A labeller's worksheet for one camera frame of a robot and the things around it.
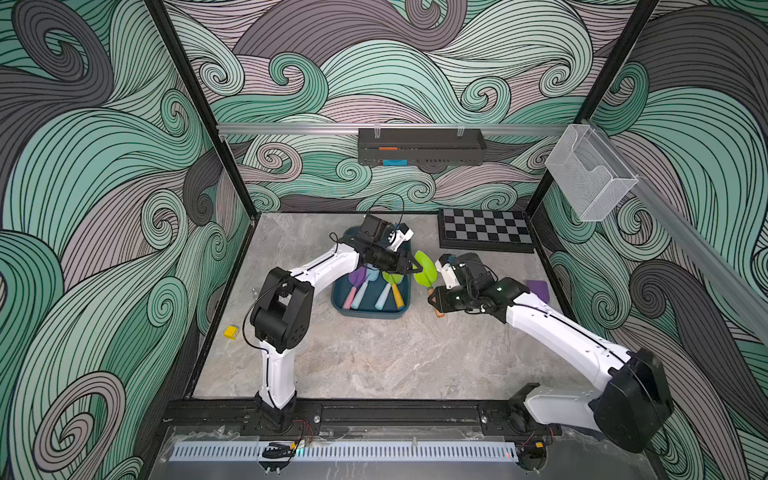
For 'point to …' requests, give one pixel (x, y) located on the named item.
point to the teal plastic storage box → (366, 308)
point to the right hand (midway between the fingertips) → (436, 298)
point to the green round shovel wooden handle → (394, 280)
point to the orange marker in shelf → (388, 148)
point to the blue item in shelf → (395, 162)
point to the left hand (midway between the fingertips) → (417, 266)
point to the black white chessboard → (508, 230)
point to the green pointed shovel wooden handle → (427, 276)
